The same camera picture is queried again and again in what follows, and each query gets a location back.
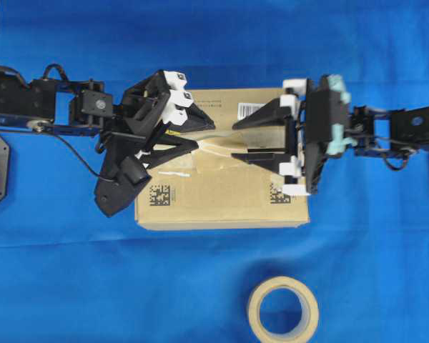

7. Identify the beige masking tape roll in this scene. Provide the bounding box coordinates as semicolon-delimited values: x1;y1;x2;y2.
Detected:
246;276;320;342

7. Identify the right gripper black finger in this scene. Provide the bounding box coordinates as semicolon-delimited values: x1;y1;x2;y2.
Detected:
231;152;310;197
232;79;309;130

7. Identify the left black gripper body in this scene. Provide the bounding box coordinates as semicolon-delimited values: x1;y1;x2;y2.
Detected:
99;69;164;168

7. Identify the brown cardboard box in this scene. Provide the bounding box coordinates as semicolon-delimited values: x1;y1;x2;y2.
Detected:
134;88;310;231

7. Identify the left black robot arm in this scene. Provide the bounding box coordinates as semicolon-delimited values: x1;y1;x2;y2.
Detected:
0;64;215;169

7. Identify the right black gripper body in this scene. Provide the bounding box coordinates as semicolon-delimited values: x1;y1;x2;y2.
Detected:
295;74;351;195

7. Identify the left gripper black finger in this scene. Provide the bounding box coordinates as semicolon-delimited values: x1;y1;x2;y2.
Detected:
137;135;199;168
162;70;215;134

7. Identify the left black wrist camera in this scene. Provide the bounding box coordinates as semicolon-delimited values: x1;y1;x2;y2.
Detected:
94;136;151;217

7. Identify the beige tape strip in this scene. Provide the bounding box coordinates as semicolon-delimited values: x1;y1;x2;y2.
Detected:
198;133;247;158

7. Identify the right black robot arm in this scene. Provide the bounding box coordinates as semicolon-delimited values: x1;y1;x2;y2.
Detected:
232;74;429;196

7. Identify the blue table cloth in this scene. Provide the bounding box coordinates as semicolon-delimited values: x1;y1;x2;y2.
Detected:
0;1;429;342

